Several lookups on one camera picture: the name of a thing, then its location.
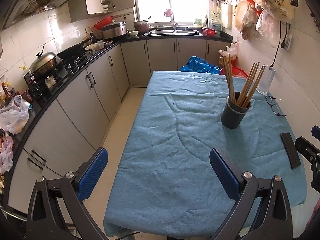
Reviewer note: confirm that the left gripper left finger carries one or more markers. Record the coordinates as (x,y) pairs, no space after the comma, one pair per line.
(45,219)

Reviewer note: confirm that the black phone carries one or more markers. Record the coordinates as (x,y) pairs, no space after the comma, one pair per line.
(291,150)

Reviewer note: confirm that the blue table cloth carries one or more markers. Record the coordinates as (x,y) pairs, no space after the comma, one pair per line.
(165,184)

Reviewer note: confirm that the orange trash bin with bag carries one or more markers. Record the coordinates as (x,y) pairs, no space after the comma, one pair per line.
(231,52)

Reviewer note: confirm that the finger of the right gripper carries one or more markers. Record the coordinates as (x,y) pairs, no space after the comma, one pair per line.
(315,131)
(311,154)

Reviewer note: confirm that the sink faucet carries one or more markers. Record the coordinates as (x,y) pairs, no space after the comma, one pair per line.
(174,22)

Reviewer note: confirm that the black utensil holder cup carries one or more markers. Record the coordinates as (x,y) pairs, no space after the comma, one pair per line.
(232,114)

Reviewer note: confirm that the black wok pan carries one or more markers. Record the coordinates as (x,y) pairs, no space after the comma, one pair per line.
(74,49)

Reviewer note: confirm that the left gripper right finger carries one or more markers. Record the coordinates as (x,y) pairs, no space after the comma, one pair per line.
(261,209)

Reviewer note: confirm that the steel lidded pot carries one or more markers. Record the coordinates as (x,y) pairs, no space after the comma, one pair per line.
(44,63)

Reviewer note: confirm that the brown cooking pot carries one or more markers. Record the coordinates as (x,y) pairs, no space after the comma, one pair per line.
(142,26)

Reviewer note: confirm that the glass beer mug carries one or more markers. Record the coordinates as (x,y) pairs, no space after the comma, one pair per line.
(266,80)

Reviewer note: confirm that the silver rice cooker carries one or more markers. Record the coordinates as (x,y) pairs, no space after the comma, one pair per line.
(113,30)

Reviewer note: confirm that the black eyeglasses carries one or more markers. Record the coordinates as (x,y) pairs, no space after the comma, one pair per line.
(274,107)

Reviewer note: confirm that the blue plastic bag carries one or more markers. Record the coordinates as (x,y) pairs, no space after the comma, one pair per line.
(199,65)

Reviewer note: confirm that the white plastic bag on counter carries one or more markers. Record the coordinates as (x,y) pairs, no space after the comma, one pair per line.
(14,117)

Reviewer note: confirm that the red plastic basin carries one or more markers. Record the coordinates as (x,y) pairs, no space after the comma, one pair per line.
(236,72)

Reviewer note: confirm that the red small basket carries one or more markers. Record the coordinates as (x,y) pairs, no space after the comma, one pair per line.
(208,32)

